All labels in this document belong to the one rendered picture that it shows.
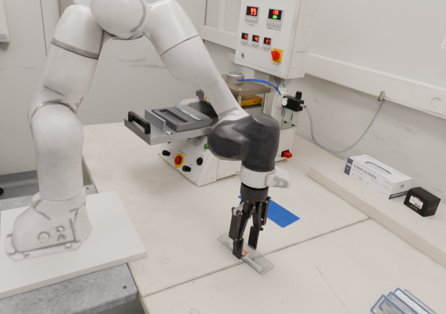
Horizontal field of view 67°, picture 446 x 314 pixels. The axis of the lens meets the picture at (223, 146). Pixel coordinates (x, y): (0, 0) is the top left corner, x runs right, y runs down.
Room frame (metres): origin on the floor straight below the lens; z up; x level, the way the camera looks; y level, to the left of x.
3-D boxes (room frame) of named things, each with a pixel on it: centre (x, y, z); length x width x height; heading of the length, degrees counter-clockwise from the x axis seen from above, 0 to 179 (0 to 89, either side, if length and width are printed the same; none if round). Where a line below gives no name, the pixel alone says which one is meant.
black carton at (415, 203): (1.09, -0.74, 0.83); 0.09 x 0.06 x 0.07; 24
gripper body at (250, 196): (0.79, -0.10, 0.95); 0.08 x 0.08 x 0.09
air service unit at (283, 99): (1.37, -0.26, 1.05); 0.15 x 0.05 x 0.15; 41
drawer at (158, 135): (1.26, 0.21, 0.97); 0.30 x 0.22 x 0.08; 131
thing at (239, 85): (1.46, -0.06, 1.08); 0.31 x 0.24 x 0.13; 41
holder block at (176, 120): (1.29, 0.18, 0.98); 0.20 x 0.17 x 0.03; 41
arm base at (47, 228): (0.77, 0.46, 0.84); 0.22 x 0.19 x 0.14; 127
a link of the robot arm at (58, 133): (0.76, 0.41, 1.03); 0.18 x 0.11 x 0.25; 36
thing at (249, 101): (1.45, -0.02, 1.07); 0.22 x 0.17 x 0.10; 41
